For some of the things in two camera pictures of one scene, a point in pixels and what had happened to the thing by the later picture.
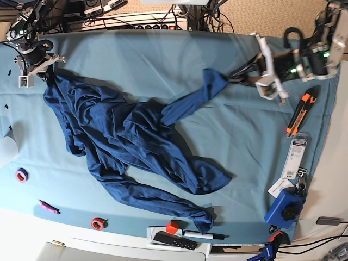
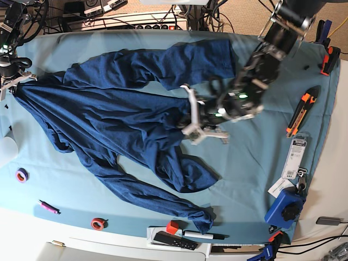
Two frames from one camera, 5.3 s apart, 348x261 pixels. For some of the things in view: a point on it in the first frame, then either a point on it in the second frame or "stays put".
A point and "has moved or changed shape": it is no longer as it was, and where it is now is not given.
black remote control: (175, 240) stays put
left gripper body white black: (27, 80) -> (7, 82)
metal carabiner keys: (301, 181) stays put
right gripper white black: (269, 87) -> (194, 131)
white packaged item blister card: (294, 158) stays put
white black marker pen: (207, 235) stays put
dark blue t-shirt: (130, 146) has moved or changed shape
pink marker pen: (49, 207) stays put
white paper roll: (8, 149) stays put
